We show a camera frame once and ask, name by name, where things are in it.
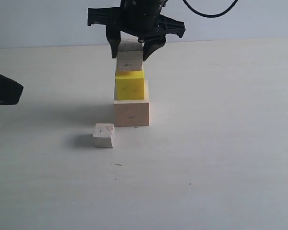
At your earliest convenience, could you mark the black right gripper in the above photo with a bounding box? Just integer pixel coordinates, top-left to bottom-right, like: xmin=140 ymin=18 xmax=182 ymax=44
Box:
xmin=87 ymin=0 xmax=185 ymax=61

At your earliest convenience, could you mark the medium grained wooden cube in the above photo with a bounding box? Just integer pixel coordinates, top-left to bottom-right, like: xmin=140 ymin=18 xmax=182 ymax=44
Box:
xmin=116 ymin=39 xmax=143 ymax=72

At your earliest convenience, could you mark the yellow cube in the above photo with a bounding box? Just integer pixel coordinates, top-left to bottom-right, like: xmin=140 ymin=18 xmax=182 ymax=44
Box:
xmin=115 ymin=70 xmax=145 ymax=100

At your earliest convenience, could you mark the large pale wooden cube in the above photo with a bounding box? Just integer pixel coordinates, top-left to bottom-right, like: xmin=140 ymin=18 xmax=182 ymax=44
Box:
xmin=113 ymin=80 xmax=150 ymax=127

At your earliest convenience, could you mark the smallest pale wooden cube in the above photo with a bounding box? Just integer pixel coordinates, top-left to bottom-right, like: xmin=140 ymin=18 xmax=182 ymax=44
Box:
xmin=93 ymin=123 xmax=115 ymax=148

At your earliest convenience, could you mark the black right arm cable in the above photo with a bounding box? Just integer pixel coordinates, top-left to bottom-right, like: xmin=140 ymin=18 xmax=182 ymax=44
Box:
xmin=181 ymin=0 xmax=240 ymax=18

